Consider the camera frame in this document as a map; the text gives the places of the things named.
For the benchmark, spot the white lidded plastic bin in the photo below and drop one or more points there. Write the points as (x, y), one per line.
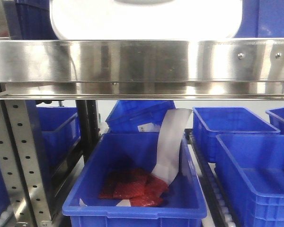
(145, 19)

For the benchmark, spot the blue bin tilted behind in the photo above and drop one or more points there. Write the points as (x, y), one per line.
(128, 116)

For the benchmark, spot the blue bin rear right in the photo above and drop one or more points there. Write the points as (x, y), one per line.
(208, 122)

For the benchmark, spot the blue bin left shelf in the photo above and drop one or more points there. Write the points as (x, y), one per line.
(60, 128)

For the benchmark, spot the blue bin front centre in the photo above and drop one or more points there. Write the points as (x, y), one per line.
(183, 205)

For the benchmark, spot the stainless steel shelf rack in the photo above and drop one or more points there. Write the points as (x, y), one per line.
(228, 68)

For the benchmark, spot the blue bin front right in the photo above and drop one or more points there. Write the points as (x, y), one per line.
(251, 171)

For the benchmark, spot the blue bin far right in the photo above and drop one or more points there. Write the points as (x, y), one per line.
(276, 118)

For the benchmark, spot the blue bin upper left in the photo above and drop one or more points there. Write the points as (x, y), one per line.
(29, 19)

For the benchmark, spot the blue bin upper right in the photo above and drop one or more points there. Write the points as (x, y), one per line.
(262, 19)

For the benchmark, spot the white paper strip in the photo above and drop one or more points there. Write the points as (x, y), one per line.
(170, 142)

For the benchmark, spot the red mesh packets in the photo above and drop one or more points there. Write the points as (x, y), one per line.
(140, 187)

